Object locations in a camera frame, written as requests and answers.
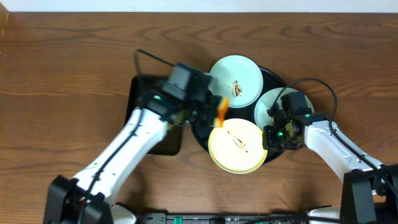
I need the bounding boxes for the green yellow sponge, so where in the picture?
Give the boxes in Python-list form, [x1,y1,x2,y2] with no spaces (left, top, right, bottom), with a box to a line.
[213,97,229,128]

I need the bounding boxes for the yellow plate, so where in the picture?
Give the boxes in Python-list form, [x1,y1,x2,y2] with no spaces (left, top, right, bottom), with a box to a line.
[208,118,267,174]

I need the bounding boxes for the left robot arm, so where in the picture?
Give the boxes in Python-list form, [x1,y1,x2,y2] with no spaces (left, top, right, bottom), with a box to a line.
[43,91,228,223]

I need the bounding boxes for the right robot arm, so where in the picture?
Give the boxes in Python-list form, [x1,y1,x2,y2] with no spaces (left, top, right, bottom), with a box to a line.
[263,109,397,223]

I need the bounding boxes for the black rectangular tray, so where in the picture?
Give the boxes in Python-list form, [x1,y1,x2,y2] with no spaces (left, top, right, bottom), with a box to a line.
[124,75,183,156]

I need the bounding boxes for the light blue plate top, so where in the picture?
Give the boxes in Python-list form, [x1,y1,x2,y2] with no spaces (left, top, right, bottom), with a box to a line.
[210,55,263,108]

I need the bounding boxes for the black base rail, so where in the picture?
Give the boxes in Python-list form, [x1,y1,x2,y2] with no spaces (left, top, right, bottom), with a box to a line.
[136,212,343,224]

